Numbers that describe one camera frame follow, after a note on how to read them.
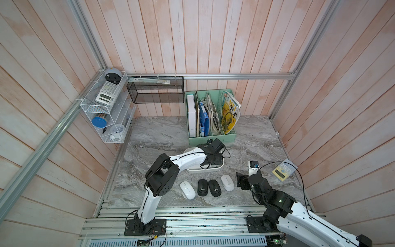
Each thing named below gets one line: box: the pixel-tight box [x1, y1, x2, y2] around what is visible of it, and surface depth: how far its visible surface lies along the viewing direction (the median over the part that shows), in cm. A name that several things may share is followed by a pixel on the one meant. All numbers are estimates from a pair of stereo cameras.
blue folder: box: [199, 100, 210, 137], surface depth 97 cm
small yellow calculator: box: [271, 158, 299, 182], surface depth 93 cm
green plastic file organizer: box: [185, 89, 237, 147], surface depth 102 cm
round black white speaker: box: [104, 67, 122, 85], surface depth 84 cm
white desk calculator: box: [95, 80, 121, 106], surface depth 79 cm
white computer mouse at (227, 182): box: [220, 174, 235, 192], surface depth 87 cm
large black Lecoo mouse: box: [208, 179, 222, 198], surface depth 86 cm
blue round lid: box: [91, 116, 108, 129], surface depth 78 cm
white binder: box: [187, 94, 197, 138], surface depth 95 cm
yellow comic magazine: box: [221, 90, 242, 135], surface depth 102 cm
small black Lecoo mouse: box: [197, 179, 209, 197], surface depth 86 cm
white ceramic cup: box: [109, 124, 125, 142], surface depth 93 cm
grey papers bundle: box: [200, 92, 221, 136], surface depth 100 cm
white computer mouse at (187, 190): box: [179, 180, 196, 201], surface depth 85 cm
